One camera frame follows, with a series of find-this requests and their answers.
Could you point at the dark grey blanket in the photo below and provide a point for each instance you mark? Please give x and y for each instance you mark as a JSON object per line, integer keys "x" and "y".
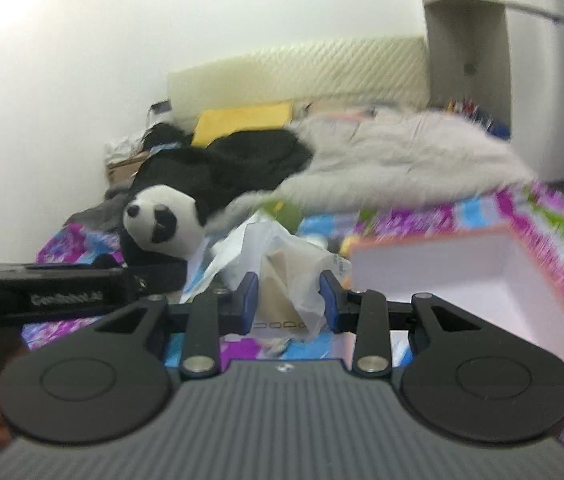
{"x": 102, "y": 210}

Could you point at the yellow pillow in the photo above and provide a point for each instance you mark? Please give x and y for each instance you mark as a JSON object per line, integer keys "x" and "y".
{"x": 242, "y": 120}

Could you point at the black clothing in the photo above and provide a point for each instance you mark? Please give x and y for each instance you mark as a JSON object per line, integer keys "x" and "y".
{"x": 242, "y": 160}

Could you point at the row of small bottles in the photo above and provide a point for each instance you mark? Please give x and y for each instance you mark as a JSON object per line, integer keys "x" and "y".
{"x": 464, "y": 107}

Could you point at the white wardrobe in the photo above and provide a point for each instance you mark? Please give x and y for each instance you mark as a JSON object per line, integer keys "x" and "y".
{"x": 536, "y": 85}

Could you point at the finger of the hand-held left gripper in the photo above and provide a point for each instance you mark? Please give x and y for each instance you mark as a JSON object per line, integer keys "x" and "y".
{"x": 162, "y": 276}

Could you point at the green plush toy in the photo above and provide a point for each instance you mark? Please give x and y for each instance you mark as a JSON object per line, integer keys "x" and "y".
{"x": 287, "y": 217}

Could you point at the black bedside device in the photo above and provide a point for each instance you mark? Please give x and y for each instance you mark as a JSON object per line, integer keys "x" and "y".
{"x": 162, "y": 107}

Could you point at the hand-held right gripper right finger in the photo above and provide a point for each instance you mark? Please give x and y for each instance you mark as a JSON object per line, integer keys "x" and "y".
{"x": 329, "y": 305}

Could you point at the cream quilted headboard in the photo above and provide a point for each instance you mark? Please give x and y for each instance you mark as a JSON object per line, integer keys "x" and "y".
{"x": 312, "y": 75}

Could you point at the blue storage box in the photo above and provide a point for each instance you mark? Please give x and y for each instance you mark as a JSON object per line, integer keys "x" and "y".
{"x": 499, "y": 130}

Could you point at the brown cardboard box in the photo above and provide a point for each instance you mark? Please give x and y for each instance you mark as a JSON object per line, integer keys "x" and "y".
{"x": 122, "y": 170}

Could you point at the white cloth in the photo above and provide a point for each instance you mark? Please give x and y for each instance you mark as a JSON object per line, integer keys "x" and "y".
{"x": 122, "y": 147}

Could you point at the grey wall switch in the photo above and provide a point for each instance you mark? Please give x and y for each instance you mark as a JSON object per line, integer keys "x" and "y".
{"x": 470, "y": 69}

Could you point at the clear plastic bag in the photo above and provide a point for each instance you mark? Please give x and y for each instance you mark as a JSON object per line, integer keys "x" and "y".
{"x": 282, "y": 260}

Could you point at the grey duvet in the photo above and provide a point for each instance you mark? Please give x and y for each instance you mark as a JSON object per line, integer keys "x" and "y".
{"x": 386, "y": 160}

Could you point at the floral striped bed sheet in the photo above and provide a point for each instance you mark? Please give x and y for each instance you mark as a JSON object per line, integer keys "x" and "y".
{"x": 536, "y": 210}

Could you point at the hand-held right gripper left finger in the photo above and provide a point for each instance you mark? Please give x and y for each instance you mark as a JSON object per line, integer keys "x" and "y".
{"x": 248, "y": 305}

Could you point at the panda plush toy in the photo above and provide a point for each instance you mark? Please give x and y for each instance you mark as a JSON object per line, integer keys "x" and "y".
{"x": 162, "y": 220}

